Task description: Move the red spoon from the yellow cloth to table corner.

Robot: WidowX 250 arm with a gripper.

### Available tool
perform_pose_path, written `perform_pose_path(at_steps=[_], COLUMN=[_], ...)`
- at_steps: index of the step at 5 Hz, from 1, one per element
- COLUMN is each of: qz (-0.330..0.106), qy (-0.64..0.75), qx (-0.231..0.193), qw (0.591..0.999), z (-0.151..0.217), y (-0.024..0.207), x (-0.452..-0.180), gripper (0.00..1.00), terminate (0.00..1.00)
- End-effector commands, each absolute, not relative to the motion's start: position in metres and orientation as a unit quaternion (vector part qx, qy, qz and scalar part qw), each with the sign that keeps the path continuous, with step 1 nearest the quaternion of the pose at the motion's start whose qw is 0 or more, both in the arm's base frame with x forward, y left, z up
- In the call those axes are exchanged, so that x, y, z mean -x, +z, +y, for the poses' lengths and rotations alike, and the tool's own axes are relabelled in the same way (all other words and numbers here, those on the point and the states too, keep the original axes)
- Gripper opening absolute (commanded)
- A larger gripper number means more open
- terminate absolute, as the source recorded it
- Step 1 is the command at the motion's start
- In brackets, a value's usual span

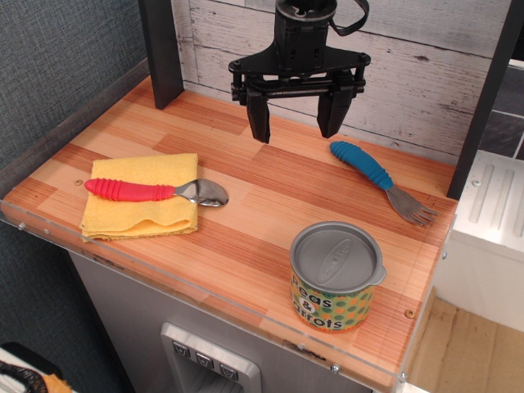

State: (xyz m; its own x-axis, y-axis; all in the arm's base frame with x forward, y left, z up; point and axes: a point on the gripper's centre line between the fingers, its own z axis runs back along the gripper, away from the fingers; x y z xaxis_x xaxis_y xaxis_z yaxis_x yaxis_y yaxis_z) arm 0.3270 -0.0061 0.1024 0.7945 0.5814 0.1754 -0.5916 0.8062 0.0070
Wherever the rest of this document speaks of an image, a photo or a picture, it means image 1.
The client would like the grey toy fridge cabinet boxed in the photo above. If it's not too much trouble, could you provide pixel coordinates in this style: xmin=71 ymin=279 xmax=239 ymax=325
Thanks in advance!
xmin=68 ymin=250 xmax=386 ymax=393

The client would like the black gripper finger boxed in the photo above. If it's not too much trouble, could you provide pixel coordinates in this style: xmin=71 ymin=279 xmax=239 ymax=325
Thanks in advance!
xmin=246 ymin=90 xmax=270 ymax=143
xmin=317 ymin=86 xmax=355 ymax=138

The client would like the peas and carrots can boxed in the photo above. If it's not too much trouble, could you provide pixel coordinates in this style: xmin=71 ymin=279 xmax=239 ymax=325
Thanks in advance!
xmin=290 ymin=221 xmax=386 ymax=333

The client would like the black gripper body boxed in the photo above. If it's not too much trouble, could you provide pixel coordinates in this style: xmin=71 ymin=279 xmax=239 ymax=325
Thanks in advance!
xmin=228 ymin=1 xmax=371 ymax=101

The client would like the blue handled metal fork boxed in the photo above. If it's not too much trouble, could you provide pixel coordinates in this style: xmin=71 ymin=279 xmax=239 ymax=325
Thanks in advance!
xmin=330 ymin=141 xmax=438 ymax=226

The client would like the silver dispenser panel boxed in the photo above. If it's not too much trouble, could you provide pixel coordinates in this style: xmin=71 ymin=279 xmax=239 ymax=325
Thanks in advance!
xmin=160 ymin=323 xmax=262 ymax=392

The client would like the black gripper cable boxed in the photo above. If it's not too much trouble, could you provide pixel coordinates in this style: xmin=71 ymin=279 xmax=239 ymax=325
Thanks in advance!
xmin=329 ymin=0 xmax=370 ymax=37

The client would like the white ridged side counter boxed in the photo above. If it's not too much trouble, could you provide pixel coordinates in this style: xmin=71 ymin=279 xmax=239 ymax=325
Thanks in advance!
xmin=432 ymin=151 xmax=523 ymax=331

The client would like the yellow folded cloth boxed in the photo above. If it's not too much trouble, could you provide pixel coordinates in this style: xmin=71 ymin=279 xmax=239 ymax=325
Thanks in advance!
xmin=79 ymin=153 xmax=198 ymax=240

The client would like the black right vertical post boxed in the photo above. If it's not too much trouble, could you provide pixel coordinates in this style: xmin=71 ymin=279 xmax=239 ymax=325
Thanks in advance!
xmin=446 ymin=0 xmax=523 ymax=201

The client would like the orange object bottom left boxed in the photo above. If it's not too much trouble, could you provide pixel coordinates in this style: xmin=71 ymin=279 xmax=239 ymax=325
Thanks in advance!
xmin=42 ymin=374 xmax=75 ymax=393

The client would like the red handled metal spoon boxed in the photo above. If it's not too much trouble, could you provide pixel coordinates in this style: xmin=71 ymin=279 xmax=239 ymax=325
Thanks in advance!
xmin=84 ymin=178 xmax=229 ymax=207

